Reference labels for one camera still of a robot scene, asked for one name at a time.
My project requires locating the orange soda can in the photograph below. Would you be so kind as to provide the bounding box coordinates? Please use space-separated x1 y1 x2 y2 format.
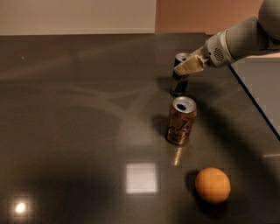
166 96 197 145

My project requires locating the slim red bull can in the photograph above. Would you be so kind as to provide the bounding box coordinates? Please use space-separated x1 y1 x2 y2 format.
170 52 188 96

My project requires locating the orange fruit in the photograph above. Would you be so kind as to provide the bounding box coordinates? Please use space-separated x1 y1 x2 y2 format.
195 167 231 204

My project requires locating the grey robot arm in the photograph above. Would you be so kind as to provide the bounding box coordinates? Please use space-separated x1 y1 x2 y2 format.
174 0 280 75

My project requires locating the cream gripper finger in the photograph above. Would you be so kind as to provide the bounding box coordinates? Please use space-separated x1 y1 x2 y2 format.
174 47 208 74

